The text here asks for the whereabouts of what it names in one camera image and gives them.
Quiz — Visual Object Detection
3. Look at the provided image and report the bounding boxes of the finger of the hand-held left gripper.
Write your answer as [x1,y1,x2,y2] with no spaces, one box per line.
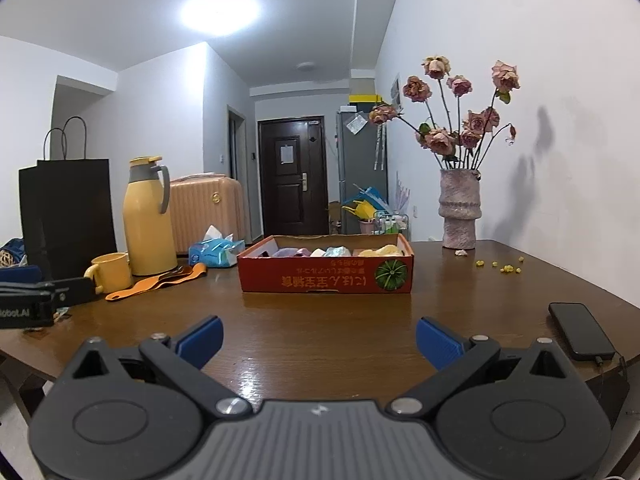
[0,265,44,285]
[44,276,96,309]

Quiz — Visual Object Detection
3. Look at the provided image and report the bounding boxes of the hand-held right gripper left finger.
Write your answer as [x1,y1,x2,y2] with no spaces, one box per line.
[62,316,254,417]

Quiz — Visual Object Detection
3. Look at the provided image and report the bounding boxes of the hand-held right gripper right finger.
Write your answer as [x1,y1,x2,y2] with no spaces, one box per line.
[390,316,574,417]

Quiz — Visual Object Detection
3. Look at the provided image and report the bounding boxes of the yellow plush toy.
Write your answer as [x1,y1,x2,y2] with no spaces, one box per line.
[357,244,404,258]

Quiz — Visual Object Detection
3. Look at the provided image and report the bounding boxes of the red cardboard box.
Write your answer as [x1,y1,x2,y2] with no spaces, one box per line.
[236,233,415,295]

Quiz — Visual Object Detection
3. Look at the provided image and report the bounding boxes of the blue and beige bundle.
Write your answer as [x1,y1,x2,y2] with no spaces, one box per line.
[0,238,27,269]

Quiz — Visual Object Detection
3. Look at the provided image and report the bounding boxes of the yellow mug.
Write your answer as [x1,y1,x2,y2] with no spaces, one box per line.
[83,252,134,295]

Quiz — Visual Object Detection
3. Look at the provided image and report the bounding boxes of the black paper bag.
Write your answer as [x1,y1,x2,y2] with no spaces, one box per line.
[18,116,119,282]

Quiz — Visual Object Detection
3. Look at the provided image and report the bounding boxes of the blue tissue pack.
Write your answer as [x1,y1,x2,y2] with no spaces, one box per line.
[188,224,247,269]

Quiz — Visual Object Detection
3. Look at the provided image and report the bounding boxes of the yellow thermos jug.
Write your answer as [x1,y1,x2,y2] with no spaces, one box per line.
[122,155,179,277]

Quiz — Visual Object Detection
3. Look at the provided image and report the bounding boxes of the scattered yellow petals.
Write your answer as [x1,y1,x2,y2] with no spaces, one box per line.
[474,257,527,275]

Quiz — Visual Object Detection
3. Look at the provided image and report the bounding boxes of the pink suitcase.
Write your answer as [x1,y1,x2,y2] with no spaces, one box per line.
[168,173,251,256]

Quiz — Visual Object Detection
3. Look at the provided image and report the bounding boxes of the trolley with bottles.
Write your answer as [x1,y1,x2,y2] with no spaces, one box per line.
[372,212,411,241]

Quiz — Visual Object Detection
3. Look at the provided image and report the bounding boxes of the pink ceramic vase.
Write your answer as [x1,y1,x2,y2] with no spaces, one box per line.
[438,168,482,250]

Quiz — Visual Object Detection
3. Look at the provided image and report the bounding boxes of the black smartphone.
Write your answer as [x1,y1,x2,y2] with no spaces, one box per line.
[548,302,617,362]

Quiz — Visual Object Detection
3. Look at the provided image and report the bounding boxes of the blue and yellow bags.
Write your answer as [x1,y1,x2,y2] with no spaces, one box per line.
[341,185,391,221]

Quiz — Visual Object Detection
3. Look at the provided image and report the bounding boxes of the dark brown door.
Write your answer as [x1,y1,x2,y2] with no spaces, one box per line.
[257,117,329,238]

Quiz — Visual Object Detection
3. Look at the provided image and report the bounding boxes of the grey refrigerator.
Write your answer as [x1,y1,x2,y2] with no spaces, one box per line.
[335,104,389,235]

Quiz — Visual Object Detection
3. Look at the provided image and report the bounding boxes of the dried pink roses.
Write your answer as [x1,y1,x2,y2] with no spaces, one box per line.
[368,54,521,171]

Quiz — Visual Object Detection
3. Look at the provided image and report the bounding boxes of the round ceiling light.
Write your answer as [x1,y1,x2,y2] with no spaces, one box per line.
[179,0,262,37]

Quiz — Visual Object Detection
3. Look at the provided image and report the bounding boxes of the purple flower wall sticker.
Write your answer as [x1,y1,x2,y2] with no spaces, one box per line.
[394,172,411,214]

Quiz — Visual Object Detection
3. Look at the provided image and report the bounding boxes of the phone charging cable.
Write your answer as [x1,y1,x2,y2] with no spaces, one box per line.
[594,353,629,377]

